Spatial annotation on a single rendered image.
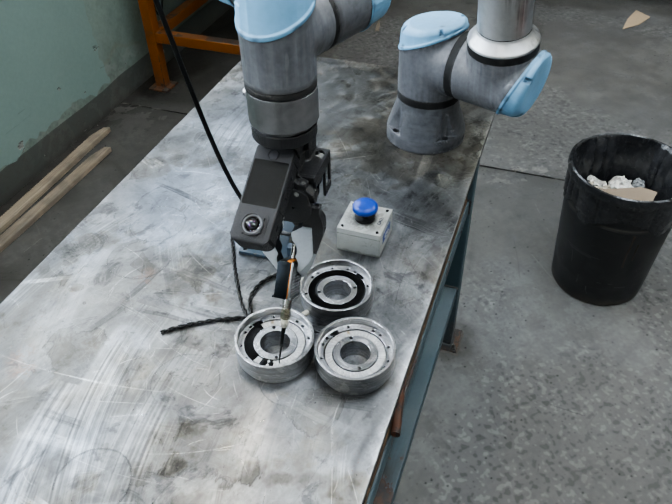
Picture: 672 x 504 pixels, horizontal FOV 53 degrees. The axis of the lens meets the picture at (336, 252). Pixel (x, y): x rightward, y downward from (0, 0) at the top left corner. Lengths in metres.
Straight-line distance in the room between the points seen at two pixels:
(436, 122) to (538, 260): 1.12
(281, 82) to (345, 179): 0.56
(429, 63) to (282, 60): 0.57
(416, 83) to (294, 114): 0.57
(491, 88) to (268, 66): 0.56
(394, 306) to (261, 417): 0.26
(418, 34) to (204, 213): 0.47
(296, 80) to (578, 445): 1.39
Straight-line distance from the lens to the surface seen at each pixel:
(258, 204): 0.71
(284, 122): 0.69
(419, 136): 1.26
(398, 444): 1.50
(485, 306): 2.11
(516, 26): 1.11
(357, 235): 1.03
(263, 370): 0.86
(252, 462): 0.83
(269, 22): 0.64
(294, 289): 0.84
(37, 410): 0.95
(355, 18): 0.72
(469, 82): 1.17
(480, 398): 1.89
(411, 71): 1.23
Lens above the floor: 1.51
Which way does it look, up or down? 42 degrees down
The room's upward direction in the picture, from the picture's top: 2 degrees counter-clockwise
